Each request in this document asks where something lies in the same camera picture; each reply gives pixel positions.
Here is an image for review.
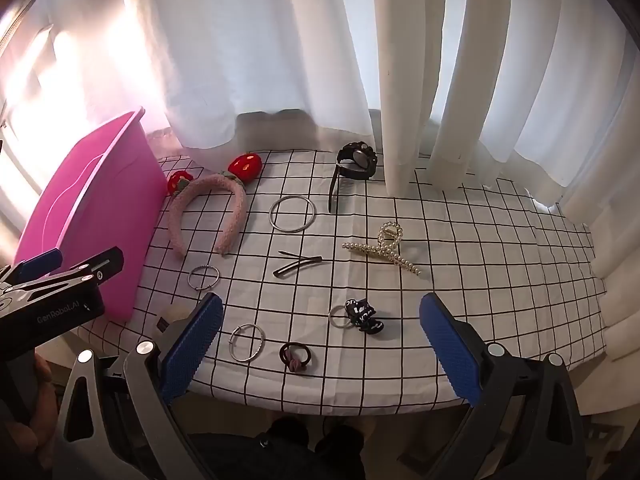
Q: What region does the white hemmed curtain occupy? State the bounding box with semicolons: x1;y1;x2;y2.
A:
117;0;383;150

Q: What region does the large plain silver bangle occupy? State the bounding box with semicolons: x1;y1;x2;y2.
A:
269;195;317;234

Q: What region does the pink fuzzy strawberry headband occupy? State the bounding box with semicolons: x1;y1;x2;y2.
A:
166;151;263;260

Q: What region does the black bow hair tie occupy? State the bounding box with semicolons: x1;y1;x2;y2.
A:
328;298;385;336

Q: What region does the pearl hair claw clip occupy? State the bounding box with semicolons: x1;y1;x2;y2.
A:
342;220;422;277

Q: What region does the dark hair tie pink knot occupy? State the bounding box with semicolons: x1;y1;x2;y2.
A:
279;342;314;374

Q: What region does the black wrist watch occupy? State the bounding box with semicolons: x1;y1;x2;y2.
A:
327;141;377;214

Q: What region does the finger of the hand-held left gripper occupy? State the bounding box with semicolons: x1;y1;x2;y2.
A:
10;249;64;284
30;246;126;293

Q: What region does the engraved silver bangle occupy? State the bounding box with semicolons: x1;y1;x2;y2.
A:
187;264;221;292

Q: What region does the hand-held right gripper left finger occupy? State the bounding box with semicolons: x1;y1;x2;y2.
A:
52;291;226;480

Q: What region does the white pleated curtain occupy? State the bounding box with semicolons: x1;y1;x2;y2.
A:
370;0;640;281

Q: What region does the pale sheer curtain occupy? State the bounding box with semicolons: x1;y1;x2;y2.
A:
0;0;201;201

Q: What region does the pink plastic tub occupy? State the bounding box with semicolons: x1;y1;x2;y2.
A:
12;106;168;322

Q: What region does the person's left hand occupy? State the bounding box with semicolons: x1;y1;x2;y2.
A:
0;355;58;461

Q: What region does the black snap hair clip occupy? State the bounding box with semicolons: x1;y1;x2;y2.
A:
273;256;323;279

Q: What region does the black grid white tablecloth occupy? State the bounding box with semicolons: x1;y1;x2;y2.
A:
75;147;608;418

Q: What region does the thin silver hoop bangle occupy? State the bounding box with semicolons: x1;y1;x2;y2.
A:
228;323;267;362

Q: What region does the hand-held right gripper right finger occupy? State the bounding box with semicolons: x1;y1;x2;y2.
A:
419;291;587;480

